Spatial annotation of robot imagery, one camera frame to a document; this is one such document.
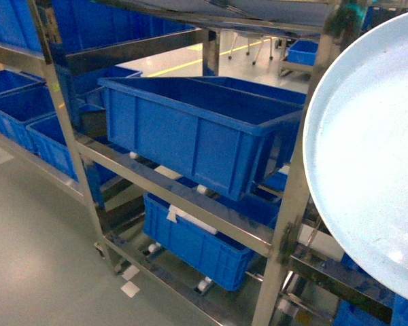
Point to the light blue round tray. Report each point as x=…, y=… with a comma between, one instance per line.
x=355, y=152

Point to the blue bin lower shelf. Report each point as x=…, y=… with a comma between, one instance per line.
x=217, y=256

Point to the blue bin shelf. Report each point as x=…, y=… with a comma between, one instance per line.
x=19, y=109
x=217, y=256

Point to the blue bin left shelf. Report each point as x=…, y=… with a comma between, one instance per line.
x=19, y=109

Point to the stainless steel rack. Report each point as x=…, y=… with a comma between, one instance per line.
x=50, y=36

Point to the blue bin behind target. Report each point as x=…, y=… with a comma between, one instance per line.
x=255, y=88

